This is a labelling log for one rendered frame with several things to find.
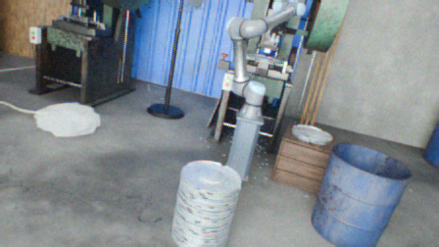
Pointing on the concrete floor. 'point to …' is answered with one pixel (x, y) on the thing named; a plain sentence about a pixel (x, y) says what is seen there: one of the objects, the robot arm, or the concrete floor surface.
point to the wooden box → (301, 163)
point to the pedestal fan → (172, 73)
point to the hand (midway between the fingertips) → (271, 41)
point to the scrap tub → (358, 195)
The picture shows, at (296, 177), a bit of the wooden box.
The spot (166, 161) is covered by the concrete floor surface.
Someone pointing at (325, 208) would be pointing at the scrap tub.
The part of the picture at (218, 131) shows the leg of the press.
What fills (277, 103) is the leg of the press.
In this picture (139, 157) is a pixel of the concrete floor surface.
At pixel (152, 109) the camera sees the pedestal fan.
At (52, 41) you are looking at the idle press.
